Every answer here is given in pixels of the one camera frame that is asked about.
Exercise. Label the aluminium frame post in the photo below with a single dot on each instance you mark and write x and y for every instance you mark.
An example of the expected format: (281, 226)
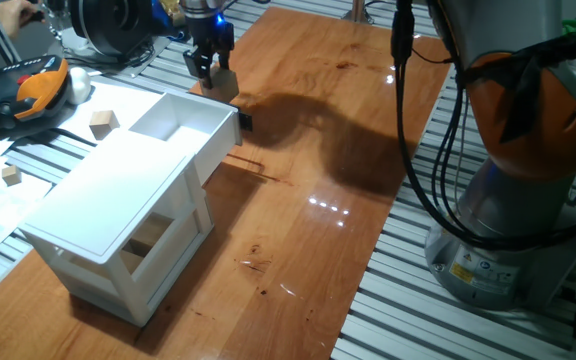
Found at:
(358, 10)

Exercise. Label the white two-drawer cabinet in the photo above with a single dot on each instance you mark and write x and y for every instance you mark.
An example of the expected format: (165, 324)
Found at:
(103, 195)

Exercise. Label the gold foil object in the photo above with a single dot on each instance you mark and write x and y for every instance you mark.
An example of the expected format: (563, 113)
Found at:
(173, 11)

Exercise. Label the orange black teach pendant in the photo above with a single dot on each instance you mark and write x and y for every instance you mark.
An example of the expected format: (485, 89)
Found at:
(18, 95)

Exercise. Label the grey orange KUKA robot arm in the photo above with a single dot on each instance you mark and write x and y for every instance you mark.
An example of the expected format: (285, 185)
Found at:
(508, 210)

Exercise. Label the person's bare hand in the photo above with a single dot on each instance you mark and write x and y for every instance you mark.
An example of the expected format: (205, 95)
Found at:
(13, 15)

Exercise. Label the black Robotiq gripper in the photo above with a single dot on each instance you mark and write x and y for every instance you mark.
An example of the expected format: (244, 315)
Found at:
(210, 32)

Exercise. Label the small wooden cube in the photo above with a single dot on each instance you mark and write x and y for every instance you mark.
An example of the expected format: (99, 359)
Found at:
(11, 175)

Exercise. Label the white rounded mouse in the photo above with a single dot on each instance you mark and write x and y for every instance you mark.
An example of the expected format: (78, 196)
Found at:
(79, 85)

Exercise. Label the glossy brown wooden board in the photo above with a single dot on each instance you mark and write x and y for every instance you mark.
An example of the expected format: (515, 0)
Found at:
(293, 280)

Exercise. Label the white paper sheet under cubes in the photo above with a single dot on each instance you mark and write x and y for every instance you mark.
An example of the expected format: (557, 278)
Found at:
(133, 100)

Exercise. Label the black round reel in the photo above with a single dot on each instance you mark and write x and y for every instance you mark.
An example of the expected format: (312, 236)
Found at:
(110, 25)

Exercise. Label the large pale wooden cube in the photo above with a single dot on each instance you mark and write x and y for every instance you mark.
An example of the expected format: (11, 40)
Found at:
(227, 86)

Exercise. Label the medium wooden cube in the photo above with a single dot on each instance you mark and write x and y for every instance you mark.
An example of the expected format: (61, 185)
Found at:
(103, 124)

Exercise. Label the blue cloth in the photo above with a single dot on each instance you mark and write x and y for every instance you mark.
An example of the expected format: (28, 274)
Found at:
(160, 20)

